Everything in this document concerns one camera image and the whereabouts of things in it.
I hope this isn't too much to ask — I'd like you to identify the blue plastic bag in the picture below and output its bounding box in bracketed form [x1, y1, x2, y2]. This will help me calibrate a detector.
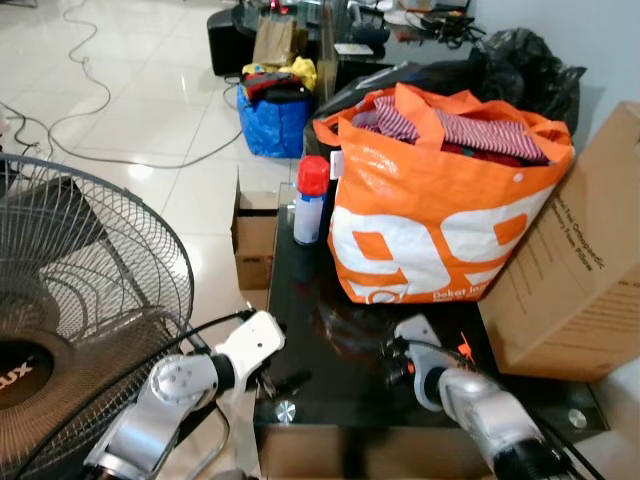
[237, 82, 315, 160]

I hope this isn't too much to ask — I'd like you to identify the large brown cardboard box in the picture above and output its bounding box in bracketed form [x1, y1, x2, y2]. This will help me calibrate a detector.
[478, 100, 640, 383]

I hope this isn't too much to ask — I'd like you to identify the yellow cloth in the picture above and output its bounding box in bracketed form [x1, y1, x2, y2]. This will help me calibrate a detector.
[242, 56, 319, 93]

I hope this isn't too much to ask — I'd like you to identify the red white striped clothing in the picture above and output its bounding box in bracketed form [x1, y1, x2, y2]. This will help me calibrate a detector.
[352, 95, 551, 167]

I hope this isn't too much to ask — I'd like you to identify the small open cardboard box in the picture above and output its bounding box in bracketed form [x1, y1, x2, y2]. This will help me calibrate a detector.
[231, 168, 283, 293]

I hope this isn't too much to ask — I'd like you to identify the brown paper bag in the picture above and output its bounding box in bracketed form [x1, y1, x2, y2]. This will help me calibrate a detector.
[251, 14, 303, 68]

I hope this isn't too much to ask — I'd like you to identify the black glass table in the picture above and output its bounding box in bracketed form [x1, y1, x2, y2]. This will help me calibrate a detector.
[252, 183, 611, 453]

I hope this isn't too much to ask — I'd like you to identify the black rubbish bag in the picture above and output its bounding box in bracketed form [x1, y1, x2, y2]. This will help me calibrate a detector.
[468, 27, 587, 133]

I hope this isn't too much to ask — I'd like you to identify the black low cabinet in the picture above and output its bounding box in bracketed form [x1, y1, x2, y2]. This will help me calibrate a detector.
[206, 4, 263, 78]

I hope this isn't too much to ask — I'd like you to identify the grey floor cable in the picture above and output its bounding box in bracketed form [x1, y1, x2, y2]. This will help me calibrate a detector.
[0, 0, 247, 170]

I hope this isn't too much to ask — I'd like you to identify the orange white shopping bag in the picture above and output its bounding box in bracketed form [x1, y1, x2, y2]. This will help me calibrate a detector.
[313, 83, 577, 305]

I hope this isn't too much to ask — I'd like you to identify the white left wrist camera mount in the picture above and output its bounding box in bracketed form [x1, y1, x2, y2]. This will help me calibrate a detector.
[214, 310, 287, 387]

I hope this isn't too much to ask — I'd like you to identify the black wire cage fan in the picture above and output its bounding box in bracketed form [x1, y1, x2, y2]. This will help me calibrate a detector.
[0, 153, 197, 479]

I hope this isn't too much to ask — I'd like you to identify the red capped spray can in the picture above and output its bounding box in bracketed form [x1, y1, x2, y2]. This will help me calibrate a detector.
[293, 155, 333, 247]

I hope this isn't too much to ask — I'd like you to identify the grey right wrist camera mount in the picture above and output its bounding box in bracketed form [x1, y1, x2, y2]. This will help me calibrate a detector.
[394, 314, 443, 373]

